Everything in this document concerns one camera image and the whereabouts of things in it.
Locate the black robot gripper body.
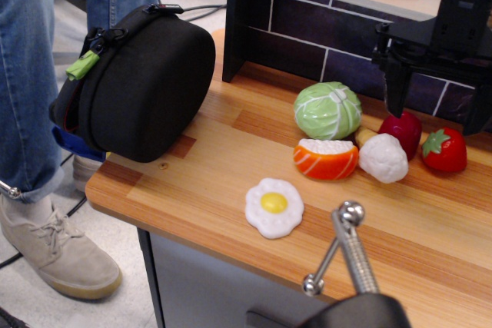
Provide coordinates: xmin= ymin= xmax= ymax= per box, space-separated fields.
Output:
xmin=372 ymin=17 xmax=491 ymax=75

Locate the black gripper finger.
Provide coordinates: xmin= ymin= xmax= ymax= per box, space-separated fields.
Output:
xmin=384 ymin=59 xmax=413 ymax=118
xmin=462 ymin=74 xmax=491 ymax=136

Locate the black zipper bag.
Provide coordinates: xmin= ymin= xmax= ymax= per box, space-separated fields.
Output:
xmin=49 ymin=4 xmax=215 ymax=163

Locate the green zipper pull tab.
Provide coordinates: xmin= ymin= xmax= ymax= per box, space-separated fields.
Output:
xmin=65 ymin=50 xmax=100 ymax=81

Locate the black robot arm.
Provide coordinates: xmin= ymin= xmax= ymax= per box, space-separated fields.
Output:
xmin=372 ymin=0 xmax=491 ymax=135

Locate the blue object under bag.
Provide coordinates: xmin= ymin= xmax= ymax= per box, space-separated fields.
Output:
xmin=52 ymin=126 xmax=107 ymax=162

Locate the toy red strawberry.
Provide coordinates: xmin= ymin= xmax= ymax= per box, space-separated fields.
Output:
xmin=422 ymin=128 xmax=467 ymax=172

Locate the toy dark red plum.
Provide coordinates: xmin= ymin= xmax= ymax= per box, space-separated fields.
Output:
xmin=378 ymin=111 xmax=422 ymax=161

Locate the toy yellow banana piece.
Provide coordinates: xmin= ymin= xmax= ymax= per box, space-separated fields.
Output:
xmin=354 ymin=126 xmax=377 ymax=149

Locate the toy green cabbage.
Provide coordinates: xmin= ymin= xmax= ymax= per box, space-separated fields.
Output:
xmin=294 ymin=81 xmax=362 ymax=140

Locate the toy white cauliflower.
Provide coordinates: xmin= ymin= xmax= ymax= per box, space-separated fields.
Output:
xmin=358 ymin=134 xmax=409 ymax=184

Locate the toy salmon sushi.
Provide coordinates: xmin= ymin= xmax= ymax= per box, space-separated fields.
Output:
xmin=293 ymin=139 xmax=359 ymax=181

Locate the dark brick pattern shelf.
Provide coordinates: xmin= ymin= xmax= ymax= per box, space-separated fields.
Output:
xmin=222 ymin=0 xmax=474 ymax=124

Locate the toy fried egg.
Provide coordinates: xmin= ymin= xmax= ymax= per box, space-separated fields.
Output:
xmin=245 ymin=178 xmax=304 ymax=239

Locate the black clamp base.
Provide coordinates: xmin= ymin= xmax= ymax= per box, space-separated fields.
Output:
xmin=299 ymin=293 xmax=411 ymax=328

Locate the grey cabinet under table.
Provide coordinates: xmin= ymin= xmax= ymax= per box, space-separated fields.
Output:
xmin=138 ymin=230 xmax=327 ymax=327

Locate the blue jeans left leg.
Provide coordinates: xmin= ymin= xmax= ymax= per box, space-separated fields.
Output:
xmin=1 ymin=0 xmax=63 ymax=204

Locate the beige suede shoe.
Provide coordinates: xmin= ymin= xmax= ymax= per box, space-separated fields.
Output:
xmin=1 ymin=195 xmax=122 ymax=300

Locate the metal rod left edge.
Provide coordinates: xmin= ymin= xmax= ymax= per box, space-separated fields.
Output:
xmin=0 ymin=181 xmax=22 ymax=200

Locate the metal clamp screw handle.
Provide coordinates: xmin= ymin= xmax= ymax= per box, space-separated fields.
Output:
xmin=302 ymin=200 xmax=380 ymax=297

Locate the black floor cable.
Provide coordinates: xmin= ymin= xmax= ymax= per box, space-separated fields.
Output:
xmin=0 ymin=153 xmax=88 ymax=270

